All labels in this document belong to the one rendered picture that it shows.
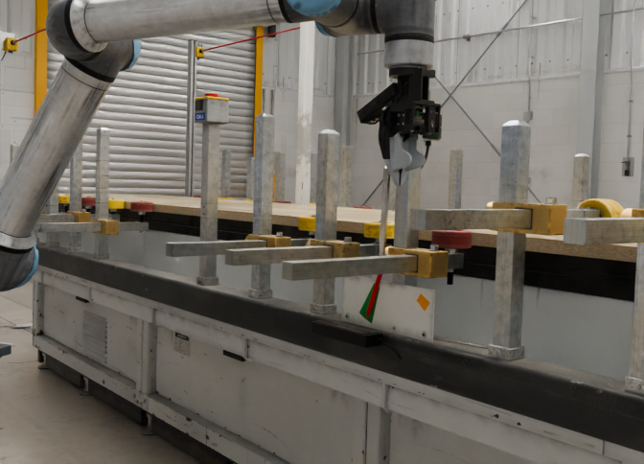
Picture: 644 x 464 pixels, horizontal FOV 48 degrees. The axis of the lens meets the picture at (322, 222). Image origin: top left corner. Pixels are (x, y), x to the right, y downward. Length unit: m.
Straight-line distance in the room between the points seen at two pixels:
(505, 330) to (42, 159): 1.06
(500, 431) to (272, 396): 1.04
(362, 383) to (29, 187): 0.86
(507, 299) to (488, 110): 9.01
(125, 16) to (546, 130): 8.52
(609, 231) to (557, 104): 8.75
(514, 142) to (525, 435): 0.50
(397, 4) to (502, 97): 8.81
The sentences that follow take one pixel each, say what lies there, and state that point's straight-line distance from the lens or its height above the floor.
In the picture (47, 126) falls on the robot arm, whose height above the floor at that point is 1.10.
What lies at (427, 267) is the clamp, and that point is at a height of 0.84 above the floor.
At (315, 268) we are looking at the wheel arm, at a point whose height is 0.85.
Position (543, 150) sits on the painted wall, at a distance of 9.72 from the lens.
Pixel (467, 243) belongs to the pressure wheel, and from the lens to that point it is 1.48.
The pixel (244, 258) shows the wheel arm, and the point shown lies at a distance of 1.46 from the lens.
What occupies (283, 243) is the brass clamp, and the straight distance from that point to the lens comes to 1.78.
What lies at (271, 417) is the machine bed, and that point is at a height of 0.28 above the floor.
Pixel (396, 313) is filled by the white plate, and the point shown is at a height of 0.74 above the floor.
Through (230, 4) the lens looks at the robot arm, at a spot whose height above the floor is 1.30.
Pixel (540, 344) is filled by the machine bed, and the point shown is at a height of 0.69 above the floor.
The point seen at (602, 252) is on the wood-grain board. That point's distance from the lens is 1.41.
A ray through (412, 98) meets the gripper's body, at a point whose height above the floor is 1.15.
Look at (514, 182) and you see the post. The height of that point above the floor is 1.01.
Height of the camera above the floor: 0.99
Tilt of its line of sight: 3 degrees down
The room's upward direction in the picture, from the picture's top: 2 degrees clockwise
